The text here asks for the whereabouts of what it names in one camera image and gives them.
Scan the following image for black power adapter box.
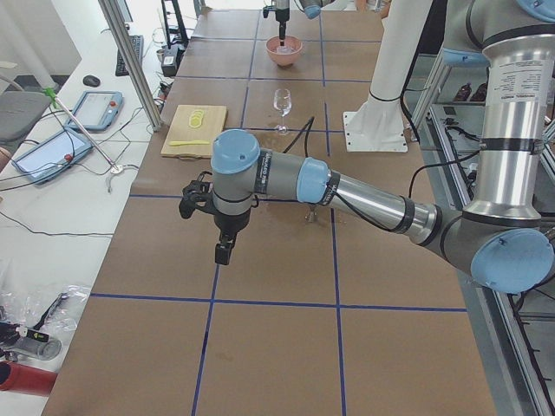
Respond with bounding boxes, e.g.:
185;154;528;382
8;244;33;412
161;43;186;77

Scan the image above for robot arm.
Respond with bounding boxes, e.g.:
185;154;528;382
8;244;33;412
271;0;334;46
216;11;464;309

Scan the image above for aluminium frame post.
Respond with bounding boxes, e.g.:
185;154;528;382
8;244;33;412
98;0;162;132

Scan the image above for clear plastic bags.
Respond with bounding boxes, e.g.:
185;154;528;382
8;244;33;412
1;259;91;362

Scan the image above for pink bowl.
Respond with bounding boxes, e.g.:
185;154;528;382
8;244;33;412
265;36;304;67

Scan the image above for black computer mouse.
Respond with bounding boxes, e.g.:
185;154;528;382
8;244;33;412
82;75;101;88

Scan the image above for bamboo cutting board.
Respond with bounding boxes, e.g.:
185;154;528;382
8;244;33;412
160;105;227;159

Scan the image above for blue teach pendant far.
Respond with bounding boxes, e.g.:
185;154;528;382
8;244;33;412
71;90;123;132

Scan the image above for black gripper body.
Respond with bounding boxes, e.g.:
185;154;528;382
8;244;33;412
214;210;251;237
275;0;290;23

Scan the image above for metal rod green tip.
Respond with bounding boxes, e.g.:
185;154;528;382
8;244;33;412
42;87;124;175

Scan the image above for blue teach pendant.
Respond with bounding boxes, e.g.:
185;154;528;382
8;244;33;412
71;90;123;132
12;128;93;185

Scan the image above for steel double jigger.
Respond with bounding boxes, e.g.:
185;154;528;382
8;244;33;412
305;204;317;224

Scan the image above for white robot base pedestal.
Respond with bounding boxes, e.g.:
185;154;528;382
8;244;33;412
343;1;440;153

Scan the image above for clear ice cubes pile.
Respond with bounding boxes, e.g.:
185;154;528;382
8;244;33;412
275;45;296;55

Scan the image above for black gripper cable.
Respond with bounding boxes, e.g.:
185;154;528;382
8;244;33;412
281;115;316;155

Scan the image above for clear wine glass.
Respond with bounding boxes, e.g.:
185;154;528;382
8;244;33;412
273;88;292;135

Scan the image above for black keyboard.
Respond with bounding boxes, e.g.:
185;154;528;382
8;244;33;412
114;34;145;78

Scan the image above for blue teach pendant near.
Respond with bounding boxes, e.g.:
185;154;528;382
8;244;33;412
12;128;93;185

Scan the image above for red cylinder bottle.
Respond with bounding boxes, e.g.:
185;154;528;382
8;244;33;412
1;361;57;397

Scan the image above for grey chair seat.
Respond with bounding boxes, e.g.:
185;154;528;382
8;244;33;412
1;91;50;142

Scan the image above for yellow plastic knife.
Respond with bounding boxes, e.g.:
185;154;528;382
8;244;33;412
169;140;211;146

